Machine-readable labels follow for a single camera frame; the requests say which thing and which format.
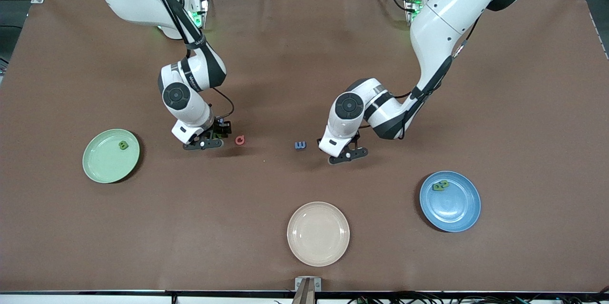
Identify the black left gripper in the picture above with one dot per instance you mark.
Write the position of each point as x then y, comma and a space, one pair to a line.
357, 136

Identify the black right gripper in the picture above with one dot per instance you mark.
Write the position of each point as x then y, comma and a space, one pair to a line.
221, 128

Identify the red letter Q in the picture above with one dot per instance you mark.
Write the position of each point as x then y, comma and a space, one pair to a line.
240, 140

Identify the blue letter m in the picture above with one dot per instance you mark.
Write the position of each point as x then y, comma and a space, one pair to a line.
300, 145

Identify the green letter p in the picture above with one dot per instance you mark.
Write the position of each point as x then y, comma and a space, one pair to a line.
436, 188

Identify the green letter B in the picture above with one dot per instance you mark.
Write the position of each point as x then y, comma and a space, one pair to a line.
123, 145

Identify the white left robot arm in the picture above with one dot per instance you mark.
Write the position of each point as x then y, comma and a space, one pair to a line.
447, 18

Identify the brown table cover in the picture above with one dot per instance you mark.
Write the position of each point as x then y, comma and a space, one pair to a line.
285, 56

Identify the beige round plate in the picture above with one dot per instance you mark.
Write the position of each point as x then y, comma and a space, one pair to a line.
318, 234

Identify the blue round plate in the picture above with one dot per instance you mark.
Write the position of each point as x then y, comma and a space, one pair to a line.
449, 209

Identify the green round plate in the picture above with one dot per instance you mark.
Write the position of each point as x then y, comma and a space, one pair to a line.
107, 161

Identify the grey metal bracket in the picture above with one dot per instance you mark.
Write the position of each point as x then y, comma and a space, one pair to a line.
299, 282

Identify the brown camera pole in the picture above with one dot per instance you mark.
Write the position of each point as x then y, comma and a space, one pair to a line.
304, 294

